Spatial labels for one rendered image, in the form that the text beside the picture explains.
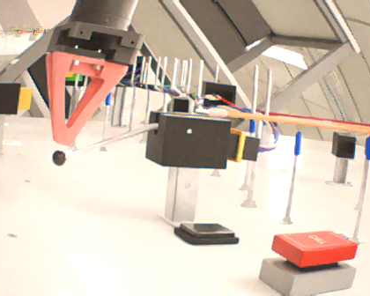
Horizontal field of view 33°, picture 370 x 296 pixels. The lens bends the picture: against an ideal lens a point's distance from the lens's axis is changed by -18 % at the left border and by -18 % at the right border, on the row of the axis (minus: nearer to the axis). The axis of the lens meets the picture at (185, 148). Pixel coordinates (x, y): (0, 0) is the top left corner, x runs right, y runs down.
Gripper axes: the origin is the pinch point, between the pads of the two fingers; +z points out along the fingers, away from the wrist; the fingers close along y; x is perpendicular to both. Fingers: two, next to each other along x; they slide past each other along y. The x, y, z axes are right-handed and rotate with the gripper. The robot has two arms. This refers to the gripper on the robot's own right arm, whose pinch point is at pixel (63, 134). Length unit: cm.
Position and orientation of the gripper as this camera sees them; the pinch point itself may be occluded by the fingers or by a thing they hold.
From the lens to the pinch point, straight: 57.9
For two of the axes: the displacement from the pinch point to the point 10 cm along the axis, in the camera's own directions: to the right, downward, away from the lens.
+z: -2.5, 9.7, 0.5
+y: -3.7, -1.4, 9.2
